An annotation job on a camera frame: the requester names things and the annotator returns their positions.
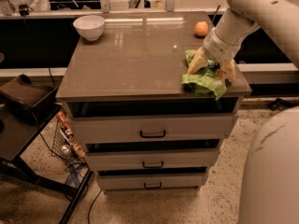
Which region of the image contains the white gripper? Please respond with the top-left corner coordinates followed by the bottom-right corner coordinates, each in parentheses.
top-left (186, 28), bottom-right (241, 82)

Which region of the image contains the green rice chip bag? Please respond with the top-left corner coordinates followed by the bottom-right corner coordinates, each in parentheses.
top-left (182, 60), bottom-right (227, 100)

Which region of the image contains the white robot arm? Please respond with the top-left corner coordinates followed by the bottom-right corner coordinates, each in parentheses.
top-left (188, 0), bottom-right (299, 224)

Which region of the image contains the white bowl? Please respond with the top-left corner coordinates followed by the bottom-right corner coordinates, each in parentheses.
top-left (73, 15), bottom-right (106, 41)

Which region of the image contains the orange fruit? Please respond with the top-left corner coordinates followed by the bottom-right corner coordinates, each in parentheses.
top-left (194, 21), bottom-right (208, 37)

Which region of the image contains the black office chair base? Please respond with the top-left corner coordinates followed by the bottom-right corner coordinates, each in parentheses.
top-left (268, 98), bottom-right (294, 111)

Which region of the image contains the grey drawer cabinet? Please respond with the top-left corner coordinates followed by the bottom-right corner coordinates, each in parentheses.
top-left (56, 12), bottom-right (250, 180)

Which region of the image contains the black box on side table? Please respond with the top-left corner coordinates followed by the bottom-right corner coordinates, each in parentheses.
top-left (0, 74), bottom-right (57, 124)

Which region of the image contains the black side table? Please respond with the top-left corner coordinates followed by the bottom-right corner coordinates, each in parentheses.
top-left (0, 105), bottom-right (93, 224)

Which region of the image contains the top drawer with black handle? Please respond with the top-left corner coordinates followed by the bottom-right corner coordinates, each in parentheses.
top-left (69, 114), bottom-right (237, 144)

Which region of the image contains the bottom drawer with black handle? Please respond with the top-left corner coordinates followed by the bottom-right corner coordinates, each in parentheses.
top-left (97, 173), bottom-right (207, 191)

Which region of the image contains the wire basket with snacks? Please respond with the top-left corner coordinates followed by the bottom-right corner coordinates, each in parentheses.
top-left (53, 110), bottom-right (85, 163)

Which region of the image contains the black floor cable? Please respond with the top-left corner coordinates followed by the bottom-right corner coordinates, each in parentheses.
top-left (87, 189), bottom-right (104, 224)

